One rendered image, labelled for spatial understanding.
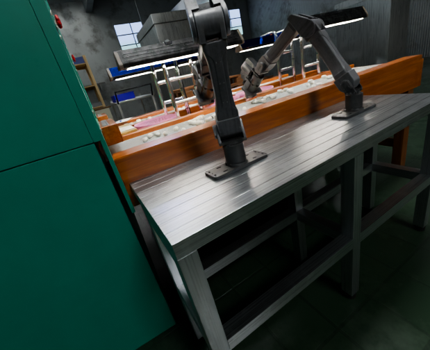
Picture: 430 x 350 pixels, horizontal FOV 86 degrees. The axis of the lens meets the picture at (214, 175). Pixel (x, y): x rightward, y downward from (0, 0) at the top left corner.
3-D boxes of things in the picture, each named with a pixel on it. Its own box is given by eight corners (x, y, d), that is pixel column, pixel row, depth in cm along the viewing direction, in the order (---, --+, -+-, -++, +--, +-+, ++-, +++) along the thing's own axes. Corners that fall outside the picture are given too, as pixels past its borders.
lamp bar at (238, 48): (301, 37, 197) (301, 28, 194) (241, 51, 175) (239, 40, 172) (294, 39, 203) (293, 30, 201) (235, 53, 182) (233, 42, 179)
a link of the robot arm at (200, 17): (218, 135, 74) (192, 13, 56) (239, 130, 74) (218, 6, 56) (221, 143, 68) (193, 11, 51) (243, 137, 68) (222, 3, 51)
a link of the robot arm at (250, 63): (237, 70, 120) (248, 49, 111) (246, 67, 125) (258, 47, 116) (251, 85, 118) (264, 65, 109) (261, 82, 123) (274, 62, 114)
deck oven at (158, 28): (230, 107, 618) (210, 5, 526) (181, 123, 568) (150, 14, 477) (202, 106, 769) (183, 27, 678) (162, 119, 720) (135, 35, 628)
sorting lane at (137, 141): (399, 64, 149) (399, 61, 148) (115, 164, 87) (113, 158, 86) (354, 70, 175) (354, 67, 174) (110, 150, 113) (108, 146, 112)
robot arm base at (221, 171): (198, 151, 68) (209, 155, 62) (251, 130, 76) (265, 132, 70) (204, 175, 71) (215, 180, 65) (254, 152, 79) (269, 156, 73)
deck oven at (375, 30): (409, 63, 607) (417, -21, 536) (387, 71, 567) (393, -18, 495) (356, 70, 720) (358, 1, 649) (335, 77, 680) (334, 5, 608)
